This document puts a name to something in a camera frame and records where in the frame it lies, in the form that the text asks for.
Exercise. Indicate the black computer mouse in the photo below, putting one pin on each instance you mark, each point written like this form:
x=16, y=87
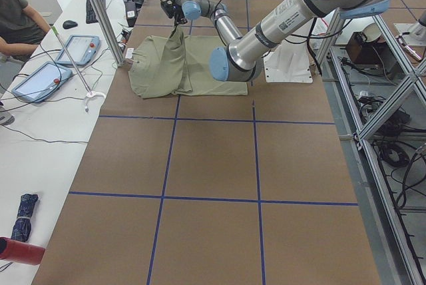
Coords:
x=69, y=24

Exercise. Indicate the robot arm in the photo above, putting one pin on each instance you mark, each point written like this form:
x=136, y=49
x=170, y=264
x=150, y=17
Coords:
x=239, y=58

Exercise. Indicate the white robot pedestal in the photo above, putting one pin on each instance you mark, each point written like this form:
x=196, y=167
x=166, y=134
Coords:
x=288, y=64

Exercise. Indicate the white plastic hook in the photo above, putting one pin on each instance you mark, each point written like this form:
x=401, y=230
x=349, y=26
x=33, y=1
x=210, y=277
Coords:
x=91, y=95

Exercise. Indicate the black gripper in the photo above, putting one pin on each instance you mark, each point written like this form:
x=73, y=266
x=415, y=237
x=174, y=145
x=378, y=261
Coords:
x=178, y=15

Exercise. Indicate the red cylinder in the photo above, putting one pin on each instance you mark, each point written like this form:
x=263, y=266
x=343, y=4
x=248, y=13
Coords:
x=21, y=252

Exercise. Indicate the olive green long-sleeve shirt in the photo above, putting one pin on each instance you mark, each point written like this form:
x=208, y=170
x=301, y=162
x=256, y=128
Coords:
x=178, y=65

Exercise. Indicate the silver rod with green tip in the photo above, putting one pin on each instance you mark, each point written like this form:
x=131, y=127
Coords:
x=72, y=61

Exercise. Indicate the near blue teach pendant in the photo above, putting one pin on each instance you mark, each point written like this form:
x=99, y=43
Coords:
x=42, y=83

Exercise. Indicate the aluminium truss frame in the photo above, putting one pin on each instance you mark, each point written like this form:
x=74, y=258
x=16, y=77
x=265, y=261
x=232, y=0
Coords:
x=375, y=75

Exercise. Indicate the folded navy umbrella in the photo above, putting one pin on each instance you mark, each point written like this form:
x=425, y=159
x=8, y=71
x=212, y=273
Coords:
x=22, y=227

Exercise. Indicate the seated person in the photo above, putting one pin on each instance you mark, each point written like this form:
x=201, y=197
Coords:
x=22, y=29

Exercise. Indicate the blue teach pendant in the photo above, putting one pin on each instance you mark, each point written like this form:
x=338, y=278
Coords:
x=82, y=48
x=42, y=83

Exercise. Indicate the grey aluminium frame post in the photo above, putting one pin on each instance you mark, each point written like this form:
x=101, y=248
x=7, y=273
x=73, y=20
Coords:
x=108, y=32

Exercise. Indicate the far blue teach pendant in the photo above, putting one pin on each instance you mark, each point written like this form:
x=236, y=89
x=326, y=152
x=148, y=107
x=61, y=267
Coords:
x=82, y=48

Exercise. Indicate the white paper hang tag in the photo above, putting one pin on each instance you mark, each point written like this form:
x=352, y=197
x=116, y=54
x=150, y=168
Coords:
x=129, y=53

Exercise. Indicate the black keyboard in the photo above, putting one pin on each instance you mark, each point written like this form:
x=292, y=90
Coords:
x=90, y=12

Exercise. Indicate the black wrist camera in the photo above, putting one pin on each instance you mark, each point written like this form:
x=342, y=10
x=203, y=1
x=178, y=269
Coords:
x=169, y=7

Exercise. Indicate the black box with label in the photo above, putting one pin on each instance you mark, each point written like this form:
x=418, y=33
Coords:
x=131, y=12

